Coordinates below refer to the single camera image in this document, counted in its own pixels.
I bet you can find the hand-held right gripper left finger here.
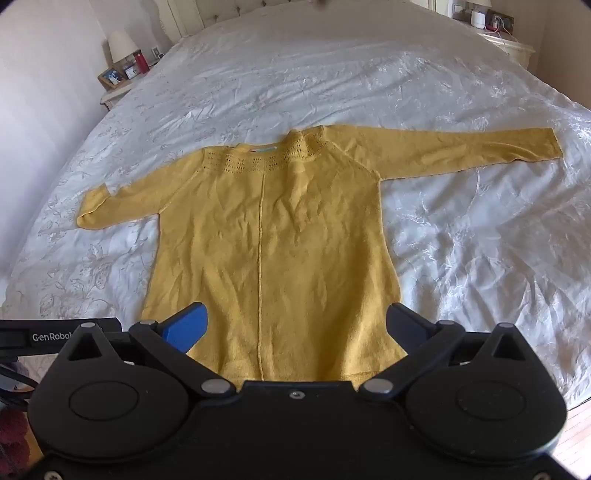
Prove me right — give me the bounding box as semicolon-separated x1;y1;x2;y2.
60;302;237;400

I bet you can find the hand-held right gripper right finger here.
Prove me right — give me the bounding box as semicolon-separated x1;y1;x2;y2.
359;302;539;401

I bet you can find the yellow knitted sweater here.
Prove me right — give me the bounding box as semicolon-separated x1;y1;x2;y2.
76;124;564;384

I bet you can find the dark red knitted cloth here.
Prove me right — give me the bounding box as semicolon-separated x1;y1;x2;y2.
0;408;33;467

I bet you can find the cream bedside table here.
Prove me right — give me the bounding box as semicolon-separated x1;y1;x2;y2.
99;69;153;110
478;30;536;70

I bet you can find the white floral bedspread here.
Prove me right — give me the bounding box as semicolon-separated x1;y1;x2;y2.
0;4;591;411

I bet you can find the cream tufted headboard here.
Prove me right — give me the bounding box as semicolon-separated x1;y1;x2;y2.
166;0;446;38

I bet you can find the black cable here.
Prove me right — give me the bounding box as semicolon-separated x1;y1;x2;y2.
0;364;38;407

